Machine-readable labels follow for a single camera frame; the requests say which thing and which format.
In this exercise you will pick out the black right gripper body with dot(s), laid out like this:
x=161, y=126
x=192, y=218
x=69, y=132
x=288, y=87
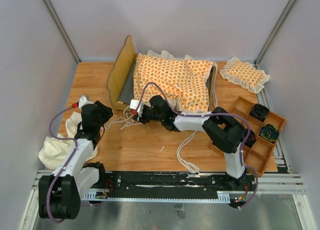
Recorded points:
x=147, y=114

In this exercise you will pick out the wooden compartment organizer box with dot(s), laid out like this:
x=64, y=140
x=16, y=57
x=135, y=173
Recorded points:
x=261, y=152

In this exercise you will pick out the wooden pet bed frame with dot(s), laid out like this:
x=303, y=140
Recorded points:
x=187, y=83

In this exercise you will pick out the duck print small pillow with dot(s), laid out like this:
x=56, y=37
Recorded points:
x=245, y=75

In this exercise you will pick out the dark rolled sock upper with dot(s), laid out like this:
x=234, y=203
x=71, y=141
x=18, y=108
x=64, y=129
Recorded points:
x=259, y=112

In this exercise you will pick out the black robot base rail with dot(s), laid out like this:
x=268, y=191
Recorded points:
x=183, y=187

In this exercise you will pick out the dark rolled sock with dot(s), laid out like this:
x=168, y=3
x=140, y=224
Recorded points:
x=250, y=141
x=269, y=132
x=259, y=112

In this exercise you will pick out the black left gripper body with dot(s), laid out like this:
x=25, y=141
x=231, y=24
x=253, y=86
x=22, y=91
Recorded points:
x=104, y=114

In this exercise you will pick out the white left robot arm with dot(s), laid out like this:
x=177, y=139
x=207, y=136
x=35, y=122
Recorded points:
x=60, y=193

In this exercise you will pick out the duck print bed cover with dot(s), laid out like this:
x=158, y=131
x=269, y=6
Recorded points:
x=151, y=147

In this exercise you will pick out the cream cloth pile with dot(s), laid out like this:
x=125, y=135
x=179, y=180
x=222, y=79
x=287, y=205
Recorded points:
x=54, y=151

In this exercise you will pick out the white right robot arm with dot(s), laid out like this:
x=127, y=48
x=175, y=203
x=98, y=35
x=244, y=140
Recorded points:
x=222, y=128

